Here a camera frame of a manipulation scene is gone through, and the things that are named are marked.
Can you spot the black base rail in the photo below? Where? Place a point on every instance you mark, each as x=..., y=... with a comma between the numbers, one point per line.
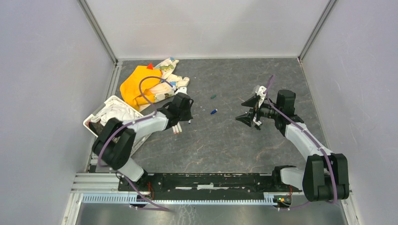
x=207, y=186

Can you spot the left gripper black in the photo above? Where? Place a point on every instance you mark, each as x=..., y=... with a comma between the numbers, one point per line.
x=188, y=116

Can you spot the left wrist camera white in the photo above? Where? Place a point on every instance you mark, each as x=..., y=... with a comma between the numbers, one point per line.
x=181, y=90

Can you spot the white laundry basket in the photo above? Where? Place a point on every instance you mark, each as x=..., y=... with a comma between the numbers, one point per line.
x=99, y=126

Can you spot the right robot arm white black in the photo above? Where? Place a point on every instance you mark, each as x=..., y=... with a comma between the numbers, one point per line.
x=325, y=176

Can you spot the cream patterned cloth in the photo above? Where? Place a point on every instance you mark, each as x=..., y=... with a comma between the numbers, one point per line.
x=169, y=83

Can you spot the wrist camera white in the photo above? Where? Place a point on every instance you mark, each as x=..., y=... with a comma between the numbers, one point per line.
x=260, y=93
x=181, y=90

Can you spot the yellow orange cloth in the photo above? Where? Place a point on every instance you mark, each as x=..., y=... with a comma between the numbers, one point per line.
x=140, y=81

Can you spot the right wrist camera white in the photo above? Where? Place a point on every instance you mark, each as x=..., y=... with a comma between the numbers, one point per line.
x=260, y=93

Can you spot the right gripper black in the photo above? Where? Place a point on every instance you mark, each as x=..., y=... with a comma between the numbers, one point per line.
x=247, y=118

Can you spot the black garment in basket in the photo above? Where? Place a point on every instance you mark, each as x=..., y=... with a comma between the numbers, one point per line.
x=93, y=127

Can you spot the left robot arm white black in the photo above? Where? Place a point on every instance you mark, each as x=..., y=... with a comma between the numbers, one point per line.
x=115, y=142

